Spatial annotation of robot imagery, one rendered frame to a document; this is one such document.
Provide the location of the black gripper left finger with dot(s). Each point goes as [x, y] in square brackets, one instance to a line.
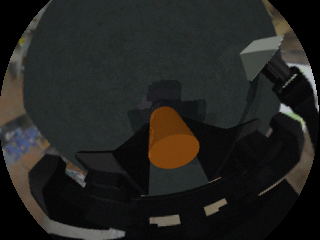
[130, 159]

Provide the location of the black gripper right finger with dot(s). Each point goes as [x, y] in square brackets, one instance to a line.
[216, 144]

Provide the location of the orange knob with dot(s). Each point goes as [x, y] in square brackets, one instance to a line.
[171, 143]

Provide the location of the black round pedestal with silver shaft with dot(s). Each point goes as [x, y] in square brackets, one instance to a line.
[159, 97]

